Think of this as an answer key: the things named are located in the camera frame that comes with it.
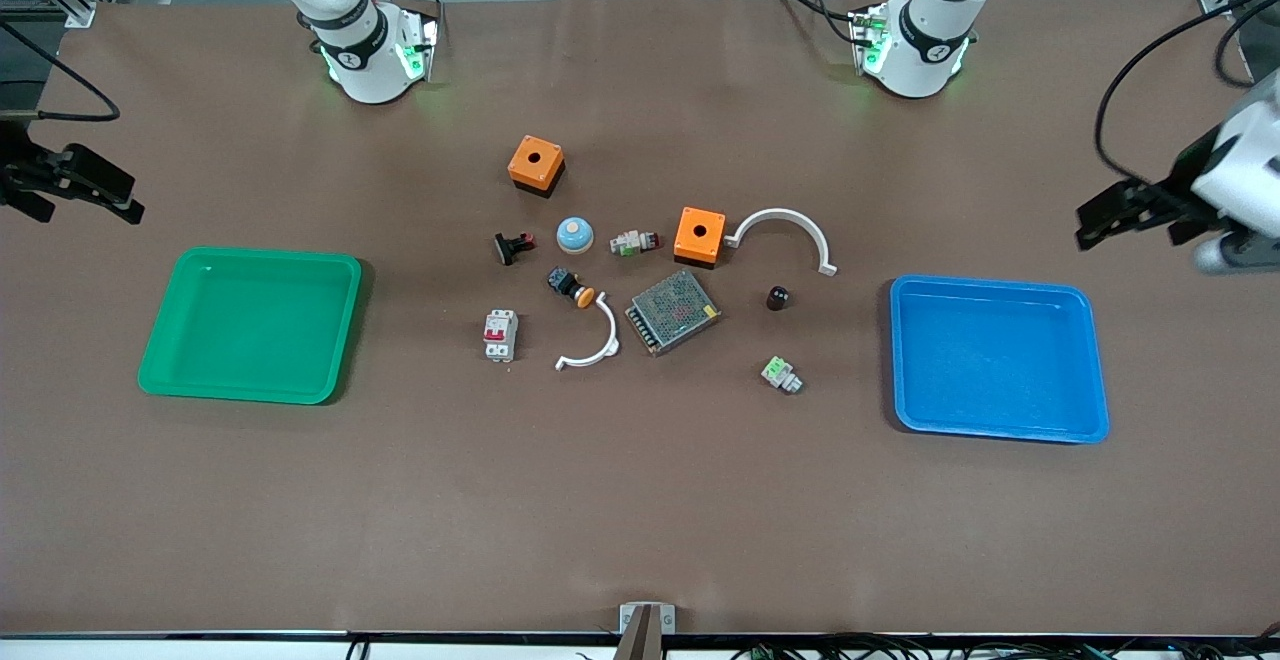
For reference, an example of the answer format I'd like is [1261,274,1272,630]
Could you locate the white red circuit breaker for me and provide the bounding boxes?
[483,308,519,363]

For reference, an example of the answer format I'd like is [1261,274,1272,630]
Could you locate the blue plastic tray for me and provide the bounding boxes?
[889,275,1111,444]

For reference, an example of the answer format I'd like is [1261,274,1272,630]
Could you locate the green plastic tray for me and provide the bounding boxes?
[137,247,363,406]

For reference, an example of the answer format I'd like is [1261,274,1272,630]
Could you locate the white semicircular pipe clamp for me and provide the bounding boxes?
[724,208,838,277]
[555,297,622,372]

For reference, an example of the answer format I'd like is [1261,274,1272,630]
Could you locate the orange button box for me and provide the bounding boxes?
[673,206,728,269]
[507,134,567,199]

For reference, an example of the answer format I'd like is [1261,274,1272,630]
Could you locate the metal mesh power supply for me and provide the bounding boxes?
[625,269,723,357]

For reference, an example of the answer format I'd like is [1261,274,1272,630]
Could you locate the blue black orange push button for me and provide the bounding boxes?
[546,267,597,309]

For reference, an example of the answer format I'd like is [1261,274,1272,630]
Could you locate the brown table mat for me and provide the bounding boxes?
[0,0,1280,637]

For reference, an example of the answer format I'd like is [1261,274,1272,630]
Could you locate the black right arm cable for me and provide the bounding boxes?
[0,20,123,124]

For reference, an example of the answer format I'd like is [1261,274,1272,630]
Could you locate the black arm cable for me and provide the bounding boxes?
[0,20,123,124]
[1095,0,1280,186]

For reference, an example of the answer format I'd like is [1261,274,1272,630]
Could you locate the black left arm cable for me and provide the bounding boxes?
[1095,0,1280,186]

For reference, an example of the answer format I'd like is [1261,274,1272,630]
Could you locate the green push button switch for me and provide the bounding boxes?
[760,355,804,396]

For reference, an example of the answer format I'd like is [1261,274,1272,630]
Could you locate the grey metal bracket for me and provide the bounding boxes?
[612,602,677,660]

